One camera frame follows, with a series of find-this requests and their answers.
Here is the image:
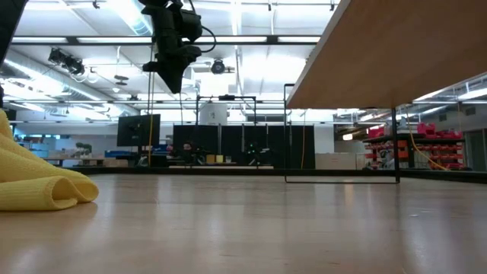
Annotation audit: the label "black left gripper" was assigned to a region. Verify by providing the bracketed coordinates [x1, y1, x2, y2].
[137, 0, 202, 94]

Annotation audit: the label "wooden shelf board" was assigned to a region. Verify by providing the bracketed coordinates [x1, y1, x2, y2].
[286, 0, 487, 110]

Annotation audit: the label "orange red bin shelf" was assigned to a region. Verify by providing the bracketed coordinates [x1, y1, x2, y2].
[362, 121, 466, 171]

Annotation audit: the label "black monitor screen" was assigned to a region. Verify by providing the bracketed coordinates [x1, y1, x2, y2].
[116, 113, 162, 148]

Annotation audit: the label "black partition panels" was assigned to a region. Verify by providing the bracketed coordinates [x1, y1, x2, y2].
[172, 124, 317, 170]

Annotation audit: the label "black ceiling spotlight cluster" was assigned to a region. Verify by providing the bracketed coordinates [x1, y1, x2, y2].
[47, 47, 86, 77]

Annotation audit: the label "yellow knitted cloth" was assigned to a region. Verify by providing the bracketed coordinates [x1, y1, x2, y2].
[0, 109, 100, 212]

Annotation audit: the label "black overhead camera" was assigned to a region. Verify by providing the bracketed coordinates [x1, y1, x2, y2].
[210, 58, 227, 75]

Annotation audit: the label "black left camera cable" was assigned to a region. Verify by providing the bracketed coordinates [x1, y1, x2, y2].
[199, 24, 218, 54]

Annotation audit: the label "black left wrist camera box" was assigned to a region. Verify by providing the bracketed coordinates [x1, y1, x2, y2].
[180, 8, 204, 44]

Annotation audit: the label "black table edge rail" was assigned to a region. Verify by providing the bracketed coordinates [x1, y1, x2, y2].
[64, 166, 487, 185]

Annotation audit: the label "yellow hanging cable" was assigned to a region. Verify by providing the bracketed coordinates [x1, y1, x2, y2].
[406, 113, 450, 172]

